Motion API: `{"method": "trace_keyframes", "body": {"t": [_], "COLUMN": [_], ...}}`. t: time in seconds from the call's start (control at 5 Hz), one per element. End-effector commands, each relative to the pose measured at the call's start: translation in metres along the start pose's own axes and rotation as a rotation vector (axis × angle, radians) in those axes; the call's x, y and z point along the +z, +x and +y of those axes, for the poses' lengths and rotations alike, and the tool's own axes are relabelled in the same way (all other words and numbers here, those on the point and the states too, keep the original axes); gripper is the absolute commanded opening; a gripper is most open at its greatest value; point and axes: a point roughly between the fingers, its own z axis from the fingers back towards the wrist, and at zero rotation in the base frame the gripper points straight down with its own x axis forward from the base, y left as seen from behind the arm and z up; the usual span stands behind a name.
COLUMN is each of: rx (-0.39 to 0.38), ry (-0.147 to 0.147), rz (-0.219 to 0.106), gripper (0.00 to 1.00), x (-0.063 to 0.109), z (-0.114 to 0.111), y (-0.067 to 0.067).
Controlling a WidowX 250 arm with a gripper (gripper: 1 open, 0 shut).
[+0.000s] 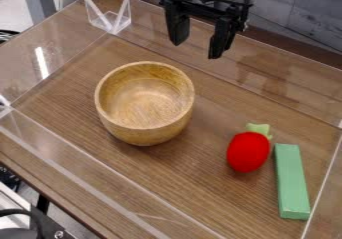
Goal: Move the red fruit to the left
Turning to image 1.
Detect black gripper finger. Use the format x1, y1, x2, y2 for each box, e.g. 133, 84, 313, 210
165, 3, 190, 46
209, 17, 237, 59

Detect red plush strawberry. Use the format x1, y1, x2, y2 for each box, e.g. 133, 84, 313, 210
226, 123, 273, 173

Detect light wooden bowl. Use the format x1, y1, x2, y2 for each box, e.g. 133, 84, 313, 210
94, 61, 195, 146

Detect green rectangular block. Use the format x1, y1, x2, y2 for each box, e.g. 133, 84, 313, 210
274, 143, 312, 220

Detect black clamp with bolt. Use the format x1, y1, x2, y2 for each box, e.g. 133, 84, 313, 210
31, 207, 78, 239

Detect clear acrylic corner bracket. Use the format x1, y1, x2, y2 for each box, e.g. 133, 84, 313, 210
85, 0, 131, 35

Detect clear acrylic enclosure walls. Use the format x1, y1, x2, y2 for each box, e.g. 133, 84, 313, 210
0, 0, 342, 239

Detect black cable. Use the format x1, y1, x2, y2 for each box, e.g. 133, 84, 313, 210
0, 208, 46, 232

